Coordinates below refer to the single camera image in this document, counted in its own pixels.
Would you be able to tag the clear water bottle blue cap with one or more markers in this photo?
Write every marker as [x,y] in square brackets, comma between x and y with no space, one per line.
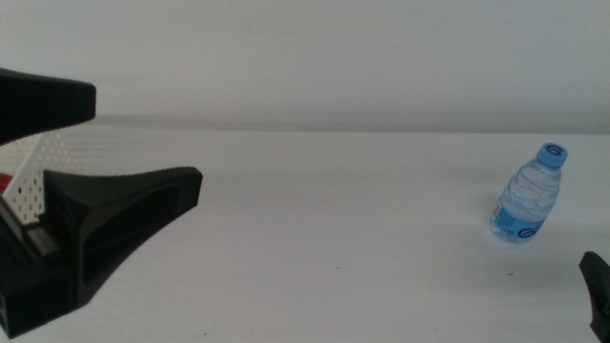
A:
[526,200]

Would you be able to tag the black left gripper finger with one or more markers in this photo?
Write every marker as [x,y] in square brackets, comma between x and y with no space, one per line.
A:
[43,105]
[119,214]

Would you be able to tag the white perforated plastic basket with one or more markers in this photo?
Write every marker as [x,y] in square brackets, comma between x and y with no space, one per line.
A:
[33,162]

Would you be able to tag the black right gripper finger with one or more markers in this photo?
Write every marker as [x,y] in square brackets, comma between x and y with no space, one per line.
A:
[599,295]

